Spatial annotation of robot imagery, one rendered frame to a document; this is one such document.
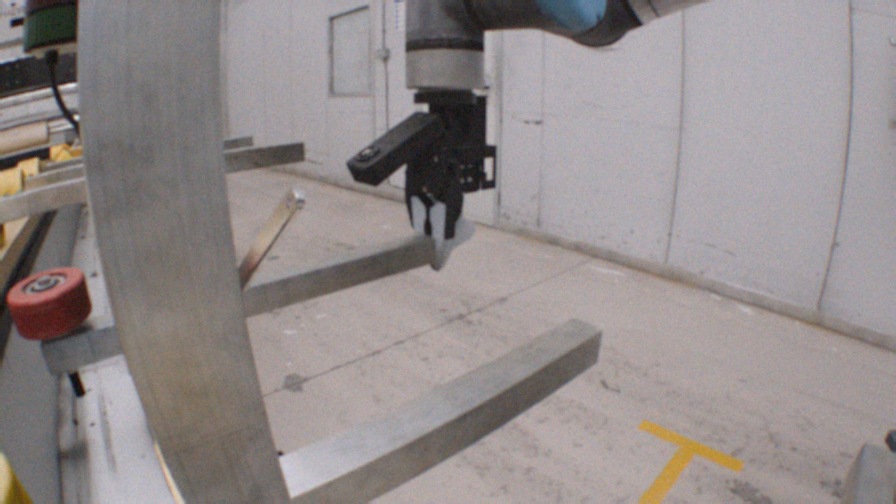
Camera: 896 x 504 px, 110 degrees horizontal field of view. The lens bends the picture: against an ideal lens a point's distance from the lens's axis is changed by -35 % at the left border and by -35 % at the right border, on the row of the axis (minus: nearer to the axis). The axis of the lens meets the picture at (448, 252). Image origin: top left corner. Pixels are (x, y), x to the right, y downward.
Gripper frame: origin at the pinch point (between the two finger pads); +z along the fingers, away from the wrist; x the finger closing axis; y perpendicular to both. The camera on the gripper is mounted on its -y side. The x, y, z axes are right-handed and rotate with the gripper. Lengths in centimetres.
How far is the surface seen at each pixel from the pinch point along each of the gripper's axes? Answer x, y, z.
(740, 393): -21, 136, 83
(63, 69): 226, -57, -53
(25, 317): -3.5, -44.0, -6.8
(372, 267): -1.5, -9.2, -2.1
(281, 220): -18.3, -25.2, -13.5
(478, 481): 25, 36, 83
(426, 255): -1.5, -2.0, -1.7
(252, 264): -15.5, -26.3, -10.5
